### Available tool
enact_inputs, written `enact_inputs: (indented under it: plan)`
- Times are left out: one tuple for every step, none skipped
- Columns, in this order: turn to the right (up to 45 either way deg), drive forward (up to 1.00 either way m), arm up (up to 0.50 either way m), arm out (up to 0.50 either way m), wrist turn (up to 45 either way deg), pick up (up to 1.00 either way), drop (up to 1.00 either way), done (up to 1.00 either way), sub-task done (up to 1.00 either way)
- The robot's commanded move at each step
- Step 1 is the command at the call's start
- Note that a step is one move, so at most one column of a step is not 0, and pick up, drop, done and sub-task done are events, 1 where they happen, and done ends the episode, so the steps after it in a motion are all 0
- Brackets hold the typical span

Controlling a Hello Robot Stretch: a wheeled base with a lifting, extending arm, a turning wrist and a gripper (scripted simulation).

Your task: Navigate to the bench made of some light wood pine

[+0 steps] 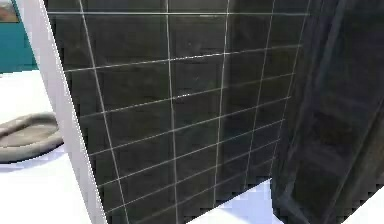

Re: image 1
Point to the dark grey tall cabinet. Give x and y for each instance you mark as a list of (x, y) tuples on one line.
[(330, 126)]

